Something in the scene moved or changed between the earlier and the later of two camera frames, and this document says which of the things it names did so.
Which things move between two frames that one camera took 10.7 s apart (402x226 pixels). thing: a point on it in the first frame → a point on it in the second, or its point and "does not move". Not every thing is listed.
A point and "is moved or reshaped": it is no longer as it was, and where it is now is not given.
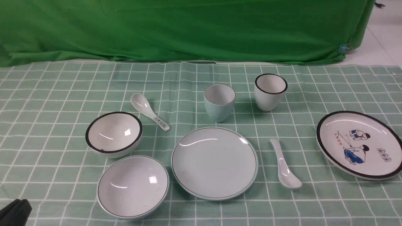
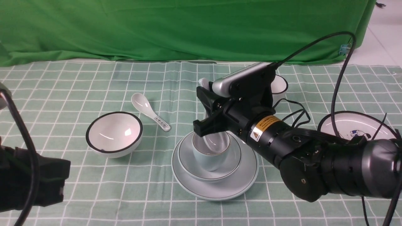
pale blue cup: [219, 99] is moved or reshaped
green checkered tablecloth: [190, 144] does not move
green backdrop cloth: [312, 32] does not move
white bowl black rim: [113, 134] does not move
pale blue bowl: [132, 186] → [213, 158]
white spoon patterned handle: [141, 103] does not move
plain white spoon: [286, 177] is moved or reshaped
